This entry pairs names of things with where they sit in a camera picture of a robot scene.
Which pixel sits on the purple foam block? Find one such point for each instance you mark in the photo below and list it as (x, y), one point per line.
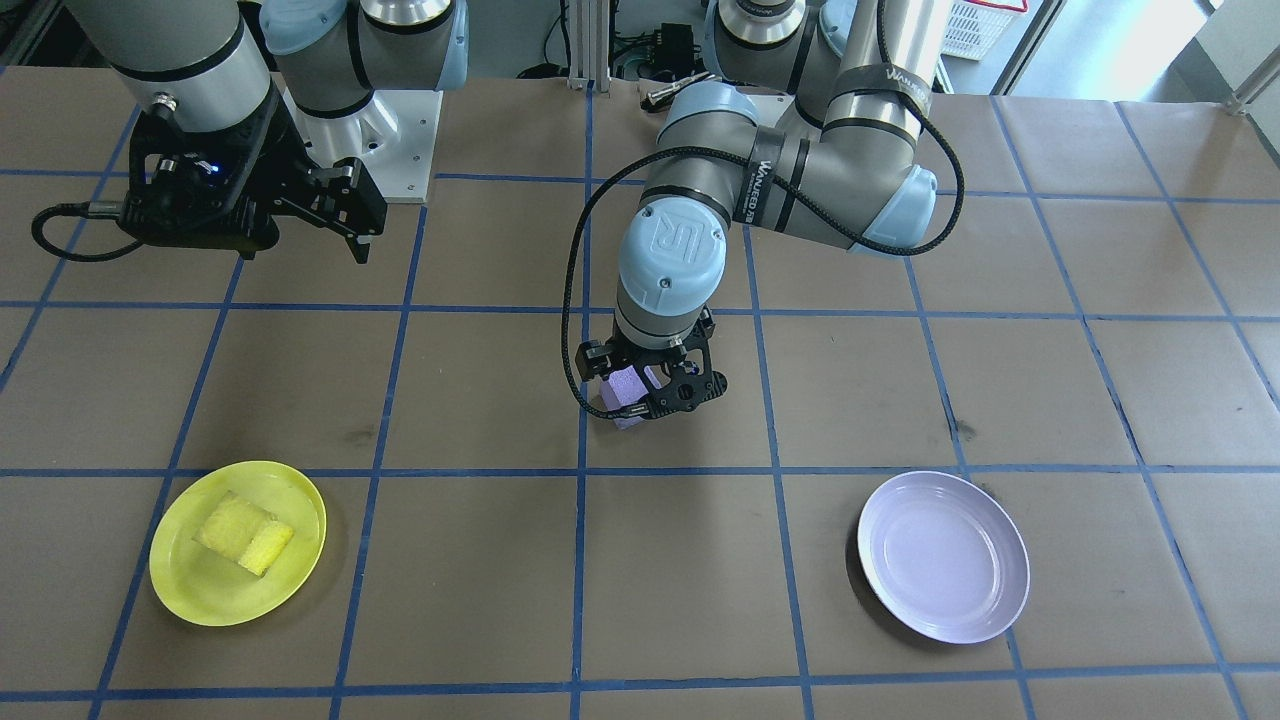
(628, 390)

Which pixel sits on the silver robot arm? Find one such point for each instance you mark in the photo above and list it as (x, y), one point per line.
(830, 170)
(190, 60)

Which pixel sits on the purple round plate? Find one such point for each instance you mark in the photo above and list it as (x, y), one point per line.
(945, 555)

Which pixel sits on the black electronics box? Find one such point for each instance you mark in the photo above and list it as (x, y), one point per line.
(676, 45)

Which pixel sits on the yellow foam block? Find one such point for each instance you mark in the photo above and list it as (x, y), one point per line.
(245, 535)

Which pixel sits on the yellow round plate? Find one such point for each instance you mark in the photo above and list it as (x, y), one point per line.
(200, 590)

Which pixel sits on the white plastic basket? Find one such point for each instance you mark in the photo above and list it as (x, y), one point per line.
(975, 25)

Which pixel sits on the aluminium corner bar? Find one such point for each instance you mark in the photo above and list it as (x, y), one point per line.
(1255, 88)

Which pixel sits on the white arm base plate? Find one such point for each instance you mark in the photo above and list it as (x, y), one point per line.
(784, 96)
(400, 150)

